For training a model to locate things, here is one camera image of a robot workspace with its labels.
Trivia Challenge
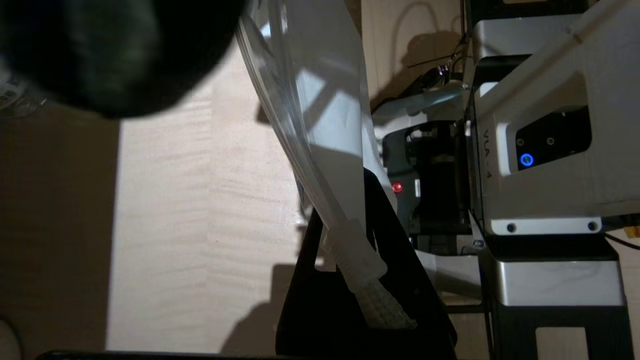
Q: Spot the white ribbed mug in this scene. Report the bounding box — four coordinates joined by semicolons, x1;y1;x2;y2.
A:
0;317;23;360

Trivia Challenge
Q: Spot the white blue-printed plastic bag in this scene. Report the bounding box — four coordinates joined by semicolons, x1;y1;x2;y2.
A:
235;0;418;331

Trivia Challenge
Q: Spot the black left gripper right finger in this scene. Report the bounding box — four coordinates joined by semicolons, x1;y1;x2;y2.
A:
364;169;458;357

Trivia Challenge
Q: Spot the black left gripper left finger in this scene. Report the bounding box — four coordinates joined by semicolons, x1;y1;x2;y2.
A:
276;210;381;357

